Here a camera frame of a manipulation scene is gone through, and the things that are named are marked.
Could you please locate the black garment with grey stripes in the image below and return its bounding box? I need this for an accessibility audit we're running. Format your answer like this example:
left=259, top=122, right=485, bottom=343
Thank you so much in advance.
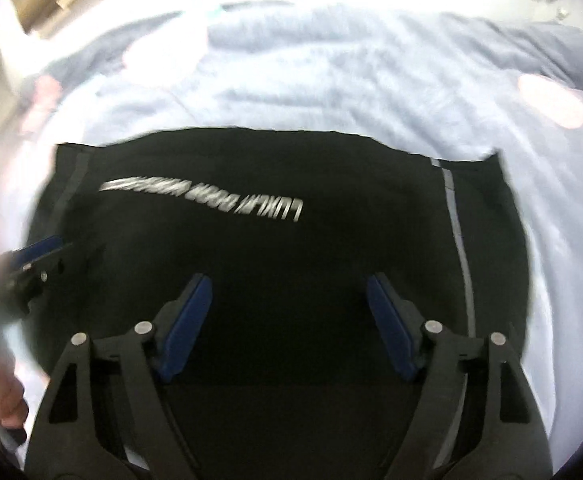
left=24, top=129, right=529, bottom=479

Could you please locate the person's left hand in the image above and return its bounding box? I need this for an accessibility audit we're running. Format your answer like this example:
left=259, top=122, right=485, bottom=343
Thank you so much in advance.
left=0, top=356, right=29, bottom=429

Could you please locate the grey blanket with pink hearts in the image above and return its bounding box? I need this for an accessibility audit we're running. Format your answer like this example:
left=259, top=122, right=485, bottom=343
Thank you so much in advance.
left=0, top=3, right=583, bottom=466

